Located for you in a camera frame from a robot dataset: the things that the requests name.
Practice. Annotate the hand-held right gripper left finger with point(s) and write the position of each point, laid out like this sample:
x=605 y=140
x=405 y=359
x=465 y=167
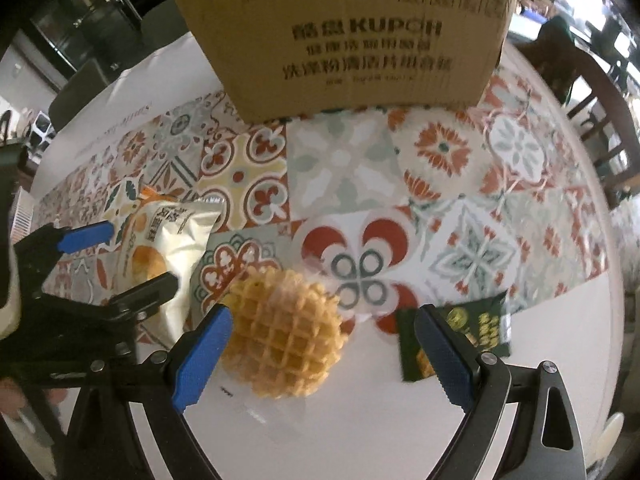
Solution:
x=200 y=360

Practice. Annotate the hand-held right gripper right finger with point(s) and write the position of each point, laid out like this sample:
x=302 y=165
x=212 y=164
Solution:
x=442 y=355

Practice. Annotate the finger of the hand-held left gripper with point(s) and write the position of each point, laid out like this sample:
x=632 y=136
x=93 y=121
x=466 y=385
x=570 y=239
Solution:
x=85 y=237
x=150 y=295

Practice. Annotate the white yellow bread packet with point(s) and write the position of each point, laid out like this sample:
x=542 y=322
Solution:
x=170 y=240

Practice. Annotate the clear packet of waffle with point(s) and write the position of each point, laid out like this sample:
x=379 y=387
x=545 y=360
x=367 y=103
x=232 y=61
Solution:
x=285 y=330

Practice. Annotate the brown cardboard box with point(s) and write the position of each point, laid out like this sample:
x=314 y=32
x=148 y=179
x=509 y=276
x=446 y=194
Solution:
x=350 y=35

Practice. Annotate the person's left hand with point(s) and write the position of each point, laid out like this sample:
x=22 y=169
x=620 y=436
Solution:
x=20 y=400

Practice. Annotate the green snack packet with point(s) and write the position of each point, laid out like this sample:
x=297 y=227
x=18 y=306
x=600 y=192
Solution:
x=480 y=325

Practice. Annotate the white shoe shelf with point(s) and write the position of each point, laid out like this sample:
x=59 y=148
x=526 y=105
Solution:
x=30 y=132

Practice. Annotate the grey upholstered chair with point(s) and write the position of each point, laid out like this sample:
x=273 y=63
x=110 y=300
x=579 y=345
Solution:
x=82 y=105

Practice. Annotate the patterned tile-print table runner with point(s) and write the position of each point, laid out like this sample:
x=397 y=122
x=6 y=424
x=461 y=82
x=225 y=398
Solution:
x=450 y=185

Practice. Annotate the cream rounded object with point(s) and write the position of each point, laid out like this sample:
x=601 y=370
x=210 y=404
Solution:
x=614 y=435

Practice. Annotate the dark glass sliding door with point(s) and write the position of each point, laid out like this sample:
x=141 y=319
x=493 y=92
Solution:
x=85 y=5

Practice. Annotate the dark wooden chair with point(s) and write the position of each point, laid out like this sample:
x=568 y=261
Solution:
x=595 y=110

